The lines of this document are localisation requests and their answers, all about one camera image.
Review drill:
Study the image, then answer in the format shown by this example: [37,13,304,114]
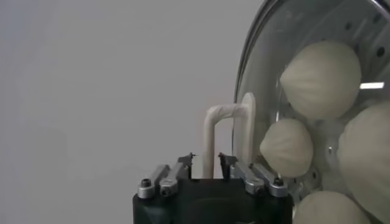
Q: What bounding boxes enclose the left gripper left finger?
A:
[136,152,196,200]

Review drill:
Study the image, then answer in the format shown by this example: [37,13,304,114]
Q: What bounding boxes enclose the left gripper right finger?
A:
[218,152,289,198]

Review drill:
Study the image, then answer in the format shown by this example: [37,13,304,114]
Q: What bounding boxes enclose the white steamed baozi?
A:
[292,190,372,224]
[279,39,363,120]
[259,117,314,179]
[336,102,390,224]

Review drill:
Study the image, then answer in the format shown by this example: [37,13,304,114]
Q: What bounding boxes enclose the glass lid with cream handle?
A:
[202,0,390,224]

